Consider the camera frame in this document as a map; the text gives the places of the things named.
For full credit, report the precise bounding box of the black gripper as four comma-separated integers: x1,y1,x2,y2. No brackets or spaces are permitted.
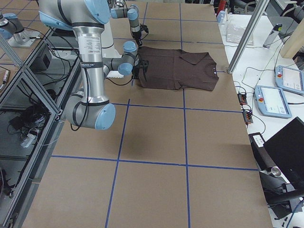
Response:
132,60,149,82
132,24,149,47

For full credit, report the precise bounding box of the dark brown t-shirt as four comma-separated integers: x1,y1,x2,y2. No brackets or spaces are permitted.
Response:
138,47,219,91

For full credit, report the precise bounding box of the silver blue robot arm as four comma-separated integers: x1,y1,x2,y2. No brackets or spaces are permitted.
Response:
110,0,149,47
39,0,149,131

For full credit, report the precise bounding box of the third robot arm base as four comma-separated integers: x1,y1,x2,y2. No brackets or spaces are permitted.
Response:
0,13,36,48

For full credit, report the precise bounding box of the red cylinder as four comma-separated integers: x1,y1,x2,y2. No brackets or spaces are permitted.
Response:
218,0,226,11

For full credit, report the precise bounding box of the clear plastic sheet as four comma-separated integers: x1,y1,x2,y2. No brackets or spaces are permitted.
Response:
226,23,246,44

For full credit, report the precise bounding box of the brown paper table cover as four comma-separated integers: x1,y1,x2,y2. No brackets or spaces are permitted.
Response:
23,2,272,228

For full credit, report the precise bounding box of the black power adapter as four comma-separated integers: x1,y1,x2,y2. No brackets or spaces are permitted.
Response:
30,50,51,70

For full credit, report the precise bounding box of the orange black terminal block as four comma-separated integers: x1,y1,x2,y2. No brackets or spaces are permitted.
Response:
237,93,247,105

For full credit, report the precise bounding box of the near teach pendant tablet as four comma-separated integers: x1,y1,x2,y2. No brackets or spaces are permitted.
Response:
254,85,292,119

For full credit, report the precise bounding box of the teach pendant tablet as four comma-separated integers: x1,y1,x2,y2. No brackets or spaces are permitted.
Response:
275,65,304,95
254,85,292,119

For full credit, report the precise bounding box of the silver handheld device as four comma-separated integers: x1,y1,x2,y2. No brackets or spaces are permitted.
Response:
263,23,283,48

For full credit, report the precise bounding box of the far teach pendant tablet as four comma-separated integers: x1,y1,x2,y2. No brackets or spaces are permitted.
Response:
275,65,304,95

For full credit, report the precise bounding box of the wooden board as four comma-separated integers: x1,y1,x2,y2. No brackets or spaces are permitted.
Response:
280,19,304,58

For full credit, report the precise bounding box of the black box with label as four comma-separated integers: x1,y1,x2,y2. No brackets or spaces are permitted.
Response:
248,133,276,171

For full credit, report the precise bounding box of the metal cylinder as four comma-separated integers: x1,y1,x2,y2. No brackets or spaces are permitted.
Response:
265,166,282,178

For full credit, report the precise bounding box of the aluminium frame post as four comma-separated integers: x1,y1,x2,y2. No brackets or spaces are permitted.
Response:
228,0,270,74

